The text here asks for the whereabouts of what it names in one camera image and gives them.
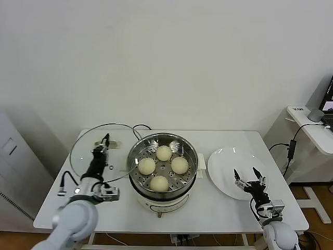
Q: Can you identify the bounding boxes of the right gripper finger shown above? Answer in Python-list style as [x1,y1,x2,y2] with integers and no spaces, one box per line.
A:
[233,168,248,188]
[252,166,267,187]

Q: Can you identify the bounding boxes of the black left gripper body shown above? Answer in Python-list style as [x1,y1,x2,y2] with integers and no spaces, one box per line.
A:
[82,153,109,181]

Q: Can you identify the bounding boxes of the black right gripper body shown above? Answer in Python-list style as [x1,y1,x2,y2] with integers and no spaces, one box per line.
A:
[244,180,270,207]

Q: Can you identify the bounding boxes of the glass lid with cream handle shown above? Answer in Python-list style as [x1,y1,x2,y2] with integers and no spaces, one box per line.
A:
[69,123,143,184]

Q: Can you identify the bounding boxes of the white steamed baozi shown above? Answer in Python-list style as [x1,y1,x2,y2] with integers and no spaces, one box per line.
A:
[150,174,170,193]
[156,145,173,161]
[171,157,189,174]
[138,157,157,176]

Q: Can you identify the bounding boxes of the stainless steel steamer basket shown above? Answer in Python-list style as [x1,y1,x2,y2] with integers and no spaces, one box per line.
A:
[119,132,205,196]

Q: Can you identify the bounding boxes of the white round plate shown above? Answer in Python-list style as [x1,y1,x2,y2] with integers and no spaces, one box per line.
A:
[207,147,271,201]

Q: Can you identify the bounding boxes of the white side desk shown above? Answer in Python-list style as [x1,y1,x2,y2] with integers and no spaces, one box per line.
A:
[285,105,333,224]

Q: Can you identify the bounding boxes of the cream electric cooker base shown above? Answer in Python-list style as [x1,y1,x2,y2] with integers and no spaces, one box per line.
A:
[121,170,204,219]

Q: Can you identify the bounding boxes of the white power strip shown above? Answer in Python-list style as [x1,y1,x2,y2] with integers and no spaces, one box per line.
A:
[170,233,199,246]

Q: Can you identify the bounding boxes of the white cabinet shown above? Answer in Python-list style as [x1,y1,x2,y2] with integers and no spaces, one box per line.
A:
[0,111,54,232]

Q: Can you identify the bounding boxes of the gray cylinder speaker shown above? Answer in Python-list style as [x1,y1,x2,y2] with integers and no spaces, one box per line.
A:
[306,109,325,122]

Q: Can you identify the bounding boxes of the black laptop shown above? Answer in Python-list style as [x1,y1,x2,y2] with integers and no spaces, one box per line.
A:
[317,74,333,124]

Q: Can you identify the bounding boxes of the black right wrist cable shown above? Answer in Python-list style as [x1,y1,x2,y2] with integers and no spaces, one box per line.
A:
[249,198,264,225]

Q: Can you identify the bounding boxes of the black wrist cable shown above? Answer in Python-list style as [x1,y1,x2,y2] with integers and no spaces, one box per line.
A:
[249,198,264,225]
[57,170,82,196]

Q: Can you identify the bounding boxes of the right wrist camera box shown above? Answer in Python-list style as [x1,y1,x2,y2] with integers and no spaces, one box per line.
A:
[259,199,286,221]

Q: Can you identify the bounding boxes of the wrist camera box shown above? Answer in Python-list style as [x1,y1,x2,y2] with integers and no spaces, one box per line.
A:
[259,199,286,221]
[100,185,121,203]

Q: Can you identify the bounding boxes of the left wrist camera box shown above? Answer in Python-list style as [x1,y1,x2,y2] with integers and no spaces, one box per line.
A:
[100,185,121,203]

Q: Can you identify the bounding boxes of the black cooker power cable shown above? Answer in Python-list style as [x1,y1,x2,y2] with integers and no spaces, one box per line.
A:
[132,124,152,143]

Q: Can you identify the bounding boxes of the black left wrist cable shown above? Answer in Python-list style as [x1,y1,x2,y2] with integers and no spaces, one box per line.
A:
[57,170,82,196]

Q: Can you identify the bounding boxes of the white table frame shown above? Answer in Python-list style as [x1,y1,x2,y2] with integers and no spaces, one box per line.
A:
[85,232,250,250]

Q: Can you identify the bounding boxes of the black floor cables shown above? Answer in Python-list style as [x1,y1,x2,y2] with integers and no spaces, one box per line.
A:
[296,231,322,250]

